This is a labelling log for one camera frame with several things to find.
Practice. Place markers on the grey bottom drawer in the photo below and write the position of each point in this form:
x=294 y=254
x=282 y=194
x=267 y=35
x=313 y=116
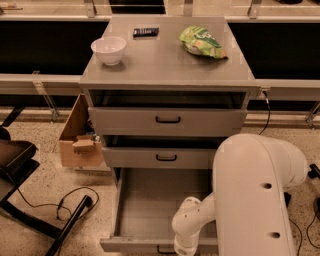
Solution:
x=146 y=201

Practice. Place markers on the grey drawer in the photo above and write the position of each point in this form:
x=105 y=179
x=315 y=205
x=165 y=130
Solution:
x=125 y=151
x=146 y=201
x=167 y=121

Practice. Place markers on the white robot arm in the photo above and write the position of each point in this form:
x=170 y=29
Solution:
x=251 y=173

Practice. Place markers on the grey drawer cabinet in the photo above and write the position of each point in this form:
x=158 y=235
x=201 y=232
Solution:
x=156 y=72

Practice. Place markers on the grey top drawer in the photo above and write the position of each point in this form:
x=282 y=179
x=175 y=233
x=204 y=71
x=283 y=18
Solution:
x=167 y=121

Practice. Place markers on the grey middle drawer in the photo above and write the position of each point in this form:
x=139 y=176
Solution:
x=125 y=151

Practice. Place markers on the cardboard box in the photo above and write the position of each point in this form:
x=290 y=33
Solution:
x=79 y=147

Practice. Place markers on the white bowl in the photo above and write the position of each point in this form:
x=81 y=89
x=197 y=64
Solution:
x=109 y=50

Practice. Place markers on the green chip bag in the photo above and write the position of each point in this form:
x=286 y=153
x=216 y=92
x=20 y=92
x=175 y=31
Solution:
x=199 y=41

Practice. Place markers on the black candy bar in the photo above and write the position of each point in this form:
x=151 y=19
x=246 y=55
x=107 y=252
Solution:
x=145 y=32

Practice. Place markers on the black caster at right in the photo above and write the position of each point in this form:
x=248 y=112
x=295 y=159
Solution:
x=314 y=171

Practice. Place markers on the black cart frame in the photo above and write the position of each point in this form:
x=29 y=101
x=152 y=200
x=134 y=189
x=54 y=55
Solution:
x=16 y=165

